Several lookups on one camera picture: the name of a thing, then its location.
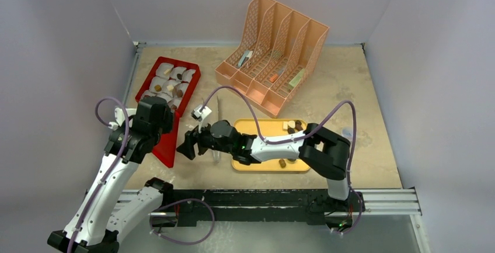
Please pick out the red box lid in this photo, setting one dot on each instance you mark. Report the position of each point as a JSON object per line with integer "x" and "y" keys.
{"x": 165, "y": 150}

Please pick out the orange file organizer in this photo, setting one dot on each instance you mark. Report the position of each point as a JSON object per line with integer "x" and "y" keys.
{"x": 278, "y": 51}

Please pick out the metal tongs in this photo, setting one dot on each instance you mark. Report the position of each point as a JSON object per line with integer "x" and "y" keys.
{"x": 216, "y": 154}

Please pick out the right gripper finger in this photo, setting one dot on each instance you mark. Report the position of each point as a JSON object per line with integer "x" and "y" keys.
{"x": 187, "y": 147}
{"x": 202, "y": 149}

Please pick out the milk ribbed chocolate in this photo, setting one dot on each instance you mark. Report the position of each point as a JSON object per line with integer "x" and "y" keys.
{"x": 282, "y": 163}

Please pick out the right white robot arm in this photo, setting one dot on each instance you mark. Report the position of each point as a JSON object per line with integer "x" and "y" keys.
{"x": 326, "y": 152}

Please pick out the small clear cup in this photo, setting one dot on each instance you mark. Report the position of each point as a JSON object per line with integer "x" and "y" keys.
{"x": 347, "y": 132}

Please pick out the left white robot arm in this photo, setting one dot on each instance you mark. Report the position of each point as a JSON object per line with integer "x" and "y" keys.
{"x": 97, "y": 226}

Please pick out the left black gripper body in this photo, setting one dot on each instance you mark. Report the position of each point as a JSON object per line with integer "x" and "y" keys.
{"x": 167, "y": 124}

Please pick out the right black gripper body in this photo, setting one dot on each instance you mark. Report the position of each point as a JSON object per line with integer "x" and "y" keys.
{"x": 197, "y": 142}

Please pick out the black base frame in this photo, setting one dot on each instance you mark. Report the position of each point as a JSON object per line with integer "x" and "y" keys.
{"x": 186, "y": 207}

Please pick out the yellow tray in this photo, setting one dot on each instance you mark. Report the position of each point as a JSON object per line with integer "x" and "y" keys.
{"x": 267, "y": 156}

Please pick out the white heart chocolate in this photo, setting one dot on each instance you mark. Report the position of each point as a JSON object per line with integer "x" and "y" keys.
{"x": 291, "y": 124}

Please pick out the red chocolate box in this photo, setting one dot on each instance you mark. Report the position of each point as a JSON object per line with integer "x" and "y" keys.
{"x": 190, "y": 78}

